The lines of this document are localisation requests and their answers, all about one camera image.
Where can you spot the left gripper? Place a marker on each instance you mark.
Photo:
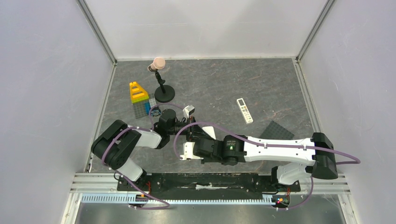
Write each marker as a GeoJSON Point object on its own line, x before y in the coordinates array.
{"type": "Point", "coordinates": [194, 131]}

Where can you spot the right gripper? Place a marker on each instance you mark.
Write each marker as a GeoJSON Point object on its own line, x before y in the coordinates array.
{"type": "Point", "coordinates": [195, 147]}

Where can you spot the long white remote control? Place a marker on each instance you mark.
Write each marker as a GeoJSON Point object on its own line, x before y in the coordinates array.
{"type": "Point", "coordinates": [244, 110]}

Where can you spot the white grey remote control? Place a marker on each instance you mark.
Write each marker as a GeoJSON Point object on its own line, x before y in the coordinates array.
{"type": "Point", "coordinates": [210, 131]}

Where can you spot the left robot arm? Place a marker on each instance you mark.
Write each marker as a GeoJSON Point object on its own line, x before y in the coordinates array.
{"type": "Point", "coordinates": [115, 145]}

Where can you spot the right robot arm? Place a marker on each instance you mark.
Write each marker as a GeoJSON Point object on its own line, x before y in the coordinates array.
{"type": "Point", "coordinates": [305, 157]}

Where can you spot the pink microphone on stand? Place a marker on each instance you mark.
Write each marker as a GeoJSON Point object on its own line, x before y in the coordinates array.
{"type": "Point", "coordinates": [164, 93]}

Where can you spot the blue toy brick block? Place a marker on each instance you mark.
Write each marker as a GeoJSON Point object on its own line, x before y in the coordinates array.
{"type": "Point", "coordinates": [142, 109]}

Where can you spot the dark studded baseplate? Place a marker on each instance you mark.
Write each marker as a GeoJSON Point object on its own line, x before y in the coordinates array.
{"type": "Point", "coordinates": [275, 131]}

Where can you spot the yellow toy brick tower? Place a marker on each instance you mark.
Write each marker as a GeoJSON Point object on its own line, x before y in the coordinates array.
{"type": "Point", "coordinates": [137, 93]}

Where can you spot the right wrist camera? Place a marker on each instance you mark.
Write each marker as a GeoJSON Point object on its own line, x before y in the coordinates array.
{"type": "Point", "coordinates": [188, 152]}

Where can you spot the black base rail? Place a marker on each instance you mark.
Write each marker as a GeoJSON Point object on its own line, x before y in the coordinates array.
{"type": "Point", "coordinates": [211, 186]}

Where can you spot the white cable duct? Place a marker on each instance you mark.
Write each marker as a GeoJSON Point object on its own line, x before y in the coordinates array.
{"type": "Point", "coordinates": [133, 198]}

